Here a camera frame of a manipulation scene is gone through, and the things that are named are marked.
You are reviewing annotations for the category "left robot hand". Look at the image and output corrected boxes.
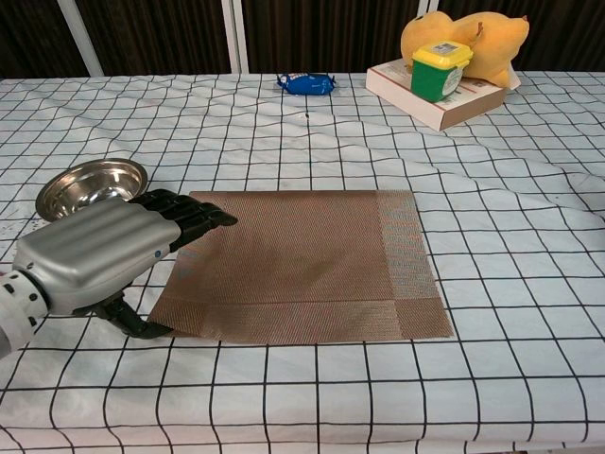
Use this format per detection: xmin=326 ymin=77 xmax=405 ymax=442
xmin=12 ymin=187 xmax=238 ymax=340

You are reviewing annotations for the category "brown woven placemat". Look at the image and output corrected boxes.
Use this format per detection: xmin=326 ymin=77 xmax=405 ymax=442
xmin=146 ymin=189 xmax=456 ymax=340

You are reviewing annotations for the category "stainless steel bowl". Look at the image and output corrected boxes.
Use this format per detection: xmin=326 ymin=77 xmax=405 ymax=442
xmin=35 ymin=159 xmax=148 ymax=223

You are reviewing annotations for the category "white black checkered tablecloth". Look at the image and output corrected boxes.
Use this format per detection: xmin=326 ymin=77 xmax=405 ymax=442
xmin=0 ymin=70 xmax=605 ymax=454

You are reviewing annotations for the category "blue snack packet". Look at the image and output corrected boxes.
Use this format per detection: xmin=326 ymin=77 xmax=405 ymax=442
xmin=276 ymin=73 xmax=339 ymax=97

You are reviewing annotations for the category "white cardboard box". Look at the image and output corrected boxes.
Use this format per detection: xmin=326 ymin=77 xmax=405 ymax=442
xmin=365 ymin=59 xmax=508 ymax=131

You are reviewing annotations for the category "green container yellow lid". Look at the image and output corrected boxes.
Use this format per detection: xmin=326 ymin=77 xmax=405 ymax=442
xmin=409 ymin=41 xmax=475 ymax=104

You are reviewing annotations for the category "yellow plush toy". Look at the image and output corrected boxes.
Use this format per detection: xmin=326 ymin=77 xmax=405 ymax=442
xmin=400 ymin=11 xmax=530 ymax=91

